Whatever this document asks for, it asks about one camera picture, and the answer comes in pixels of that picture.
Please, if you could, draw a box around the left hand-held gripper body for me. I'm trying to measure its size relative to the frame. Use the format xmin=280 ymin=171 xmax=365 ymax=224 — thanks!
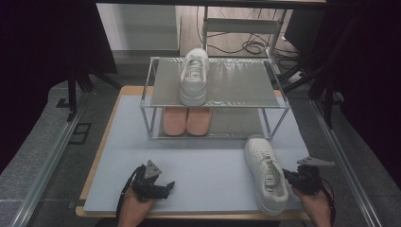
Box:
xmin=131 ymin=159 xmax=165 ymax=201

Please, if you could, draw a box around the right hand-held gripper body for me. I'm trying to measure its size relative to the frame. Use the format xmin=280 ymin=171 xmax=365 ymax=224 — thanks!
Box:
xmin=292 ymin=156 xmax=336 ymax=196

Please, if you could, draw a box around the white sneaker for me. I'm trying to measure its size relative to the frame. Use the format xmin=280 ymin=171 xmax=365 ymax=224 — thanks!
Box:
xmin=244 ymin=134 xmax=289 ymax=217
xmin=179 ymin=47 xmax=210 ymax=108

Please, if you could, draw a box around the pink slipper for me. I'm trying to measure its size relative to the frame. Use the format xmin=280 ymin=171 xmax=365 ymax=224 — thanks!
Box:
xmin=162 ymin=107 xmax=189 ymax=137
xmin=185 ymin=107 xmax=213 ymax=137

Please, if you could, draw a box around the metal two-tier shoe rack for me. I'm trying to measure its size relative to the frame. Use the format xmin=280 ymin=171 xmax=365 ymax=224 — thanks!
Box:
xmin=139 ymin=56 xmax=291 ymax=141

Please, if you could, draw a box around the person's left hand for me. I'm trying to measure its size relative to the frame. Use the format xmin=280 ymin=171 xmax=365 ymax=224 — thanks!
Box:
xmin=117 ymin=189 xmax=156 ymax=227

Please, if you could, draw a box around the person's right hand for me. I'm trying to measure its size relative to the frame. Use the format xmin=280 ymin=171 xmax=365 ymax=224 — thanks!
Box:
xmin=292 ymin=187 xmax=333 ymax=227

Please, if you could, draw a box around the light blue table mat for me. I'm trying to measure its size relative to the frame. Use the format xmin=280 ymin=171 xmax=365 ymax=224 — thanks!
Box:
xmin=83 ymin=94 xmax=320 ymax=213

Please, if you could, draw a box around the black tripod stand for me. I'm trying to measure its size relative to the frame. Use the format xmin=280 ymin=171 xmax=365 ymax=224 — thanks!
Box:
xmin=276 ymin=61 xmax=345 ymax=131
xmin=65 ymin=62 xmax=121 ymax=123

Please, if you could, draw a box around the white power strip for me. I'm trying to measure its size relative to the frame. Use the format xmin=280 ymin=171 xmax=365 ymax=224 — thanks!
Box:
xmin=286 ymin=70 xmax=305 ymax=83

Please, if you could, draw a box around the dark curtain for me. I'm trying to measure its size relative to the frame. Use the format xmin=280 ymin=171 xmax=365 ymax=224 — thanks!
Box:
xmin=324 ymin=0 xmax=401 ymax=190
xmin=0 ymin=0 xmax=118 ymax=173

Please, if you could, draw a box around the white cabinet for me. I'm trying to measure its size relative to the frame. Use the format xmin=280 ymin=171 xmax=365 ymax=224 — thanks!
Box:
xmin=96 ymin=3 xmax=182 ymax=52

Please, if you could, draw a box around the aluminium frame rail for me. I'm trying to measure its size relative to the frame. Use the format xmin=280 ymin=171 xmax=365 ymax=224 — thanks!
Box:
xmin=309 ymin=98 xmax=383 ymax=227
xmin=10 ymin=94 xmax=90 ymax=227

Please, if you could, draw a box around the black floor cable bundle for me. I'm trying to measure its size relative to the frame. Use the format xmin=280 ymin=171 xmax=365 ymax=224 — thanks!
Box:
xmin=196 ymin=6 xmax=301 ymax=61

